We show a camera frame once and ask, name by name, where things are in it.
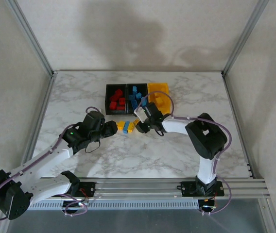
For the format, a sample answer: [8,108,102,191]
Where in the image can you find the grey slotted cable duct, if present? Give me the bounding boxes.
[14,200,200,210]

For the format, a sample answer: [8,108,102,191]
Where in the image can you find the black plastic container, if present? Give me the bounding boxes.
[126,83,150,115]
[105,83,129,116]

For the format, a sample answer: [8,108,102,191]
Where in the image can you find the small lit circuit board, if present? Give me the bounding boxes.
[198,199,218,211]
[62,200,88,210]

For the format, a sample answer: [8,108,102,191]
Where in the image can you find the aluminium table side rail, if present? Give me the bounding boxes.
[222,72,276,233]
[0,72,57,233]

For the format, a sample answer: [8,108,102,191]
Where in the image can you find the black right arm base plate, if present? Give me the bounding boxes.
[180,181,224,197]

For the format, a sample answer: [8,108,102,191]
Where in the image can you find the thin black left gripper wire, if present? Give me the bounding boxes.
[84,140,102,153]

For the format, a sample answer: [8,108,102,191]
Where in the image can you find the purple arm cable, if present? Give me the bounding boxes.
[137,91,233,216]
[0,106,104,221]

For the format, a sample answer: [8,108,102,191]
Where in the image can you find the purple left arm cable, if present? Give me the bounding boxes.
[0,106,104,221]

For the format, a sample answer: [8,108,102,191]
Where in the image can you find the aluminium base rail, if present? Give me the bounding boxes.
[3,178,272,201]

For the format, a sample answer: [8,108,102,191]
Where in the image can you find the aluminium frame post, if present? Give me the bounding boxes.
[5,0,57,77]
[222,0,271,77]

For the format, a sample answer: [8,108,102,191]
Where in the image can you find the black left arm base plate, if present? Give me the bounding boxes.
[51,182,96,198]

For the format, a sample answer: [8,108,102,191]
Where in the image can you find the yellow plastic container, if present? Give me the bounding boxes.
[147,82,172,115]

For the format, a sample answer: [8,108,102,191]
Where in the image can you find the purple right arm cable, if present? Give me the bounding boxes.
[137,91,233,216]

